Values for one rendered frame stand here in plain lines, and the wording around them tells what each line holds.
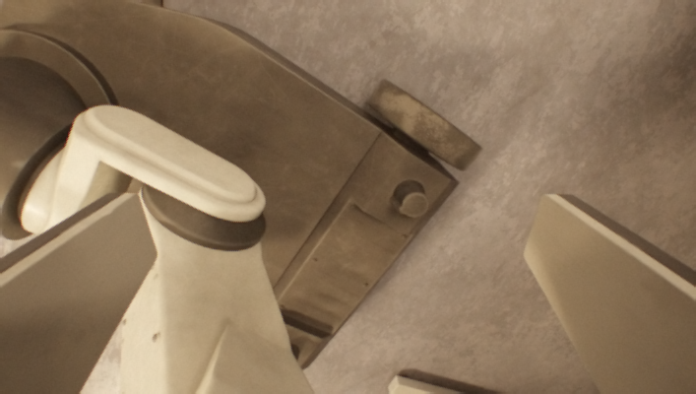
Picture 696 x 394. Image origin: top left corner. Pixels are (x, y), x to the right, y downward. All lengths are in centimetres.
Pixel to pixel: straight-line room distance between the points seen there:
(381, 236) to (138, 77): 41
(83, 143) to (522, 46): 69
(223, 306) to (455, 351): 83
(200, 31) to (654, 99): 86
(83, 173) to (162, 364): 20
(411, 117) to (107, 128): 36
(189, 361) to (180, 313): 4
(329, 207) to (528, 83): 46
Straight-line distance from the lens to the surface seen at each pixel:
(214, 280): 35
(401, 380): 106
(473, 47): 72
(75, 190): 42
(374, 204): 50
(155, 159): 39
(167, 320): 30
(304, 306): 62
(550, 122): 82
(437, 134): 50
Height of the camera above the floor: 66
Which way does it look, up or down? 65 degrees down
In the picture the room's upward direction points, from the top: 168 degrees clockwise
